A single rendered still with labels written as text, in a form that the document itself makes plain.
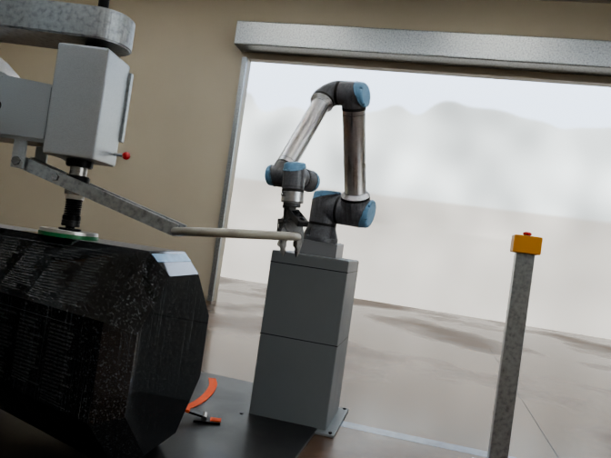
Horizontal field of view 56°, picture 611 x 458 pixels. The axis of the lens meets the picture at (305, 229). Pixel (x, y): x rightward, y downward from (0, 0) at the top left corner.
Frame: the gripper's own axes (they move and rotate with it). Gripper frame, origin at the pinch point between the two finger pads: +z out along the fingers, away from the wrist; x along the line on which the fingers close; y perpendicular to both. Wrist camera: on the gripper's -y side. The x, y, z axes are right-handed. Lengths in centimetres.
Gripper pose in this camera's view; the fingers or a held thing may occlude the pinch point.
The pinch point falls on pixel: (290, 253)
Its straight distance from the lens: 226.9
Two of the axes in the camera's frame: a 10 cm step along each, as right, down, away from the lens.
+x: -8.9, -0.9, -4.5
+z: -0.7, 10.0, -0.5
